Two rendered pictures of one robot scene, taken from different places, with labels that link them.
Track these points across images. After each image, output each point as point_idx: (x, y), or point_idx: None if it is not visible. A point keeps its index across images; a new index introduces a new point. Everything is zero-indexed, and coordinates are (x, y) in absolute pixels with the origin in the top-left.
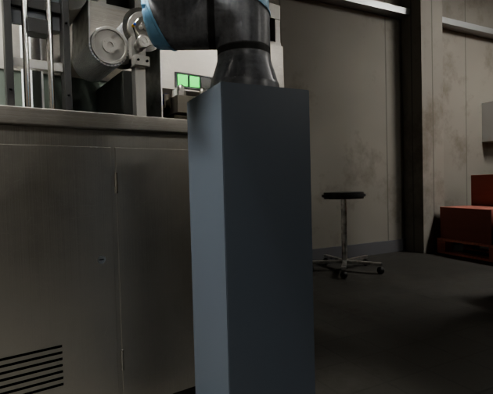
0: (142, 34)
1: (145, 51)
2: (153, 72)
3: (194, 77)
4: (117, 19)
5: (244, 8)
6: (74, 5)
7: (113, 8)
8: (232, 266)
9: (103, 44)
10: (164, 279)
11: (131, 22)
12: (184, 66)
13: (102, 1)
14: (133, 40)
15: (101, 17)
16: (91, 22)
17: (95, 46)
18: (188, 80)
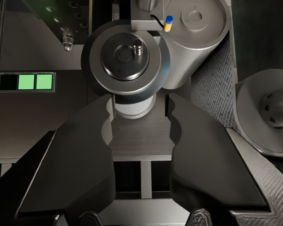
0: (134, 39)
1: (122, 19)
2: (99, 17)
3: (25, 88)
4: (127, 143)
5: None
6: (258, 78)
7: (132, 155)
8: None
9: (207, 16)
10: None
11: (153, 64)
12: (40, 100)
13: (145, 162)
14: (158, 13)
15: (147, 141)
16: (159, 133)
17: (221, 12)
18: (36, 81)
